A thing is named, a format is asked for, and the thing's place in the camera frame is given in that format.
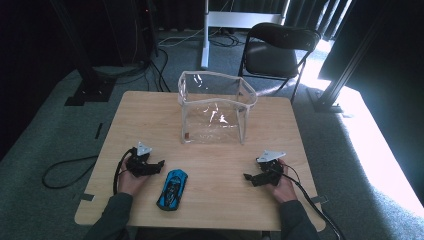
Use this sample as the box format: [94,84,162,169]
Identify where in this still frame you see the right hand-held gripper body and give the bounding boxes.
[256,149,287,186]

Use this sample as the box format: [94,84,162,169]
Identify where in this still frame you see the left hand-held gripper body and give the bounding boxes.
[125,141,158,178]

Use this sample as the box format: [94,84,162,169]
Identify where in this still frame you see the blue toy car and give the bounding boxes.
[155,168,189,212]

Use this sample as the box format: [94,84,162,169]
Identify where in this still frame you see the clear plastic bag beige trim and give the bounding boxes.
[177,70,258,146]

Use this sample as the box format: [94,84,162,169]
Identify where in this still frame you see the person's left hand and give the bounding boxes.
[118,158,149,197]

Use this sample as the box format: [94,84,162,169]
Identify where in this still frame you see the person's right hand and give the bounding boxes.
[266,159,298,204]

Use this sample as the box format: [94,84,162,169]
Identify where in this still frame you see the black stand with flat base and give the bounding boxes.
[49,0,117,107]

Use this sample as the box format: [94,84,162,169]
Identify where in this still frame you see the black aluminium profile stand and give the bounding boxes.
[306,9,389,114]

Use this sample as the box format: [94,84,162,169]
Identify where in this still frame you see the black folding chair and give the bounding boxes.
[237,22,322,104]

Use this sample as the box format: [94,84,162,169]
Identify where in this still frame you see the dark curtain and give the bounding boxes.
[286,0,424,204]

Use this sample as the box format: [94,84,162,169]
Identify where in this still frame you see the dark equipment rack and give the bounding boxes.
[101,0,158,67]

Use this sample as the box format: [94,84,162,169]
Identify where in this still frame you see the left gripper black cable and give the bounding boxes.
[112,148,134,196]

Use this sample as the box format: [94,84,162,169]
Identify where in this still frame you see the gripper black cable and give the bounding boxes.
[112,148,134,196]
[281,163,346,240]

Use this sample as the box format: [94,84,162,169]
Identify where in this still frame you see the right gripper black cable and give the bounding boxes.
[281,163,346,240]

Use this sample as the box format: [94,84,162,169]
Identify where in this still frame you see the looped black floor cable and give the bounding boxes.
[42,154,99,190]

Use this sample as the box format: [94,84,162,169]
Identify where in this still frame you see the black floor cable bundle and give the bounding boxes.
[93,48,172,93]

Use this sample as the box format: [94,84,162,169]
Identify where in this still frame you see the white floor cable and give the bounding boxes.
[158,28,205,47]

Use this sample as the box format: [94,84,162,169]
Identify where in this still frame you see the white metal desk frame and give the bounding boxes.
[200,0,291,70]

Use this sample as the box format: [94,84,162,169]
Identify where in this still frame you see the thin black floor cables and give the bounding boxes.
[209,30,246,48]

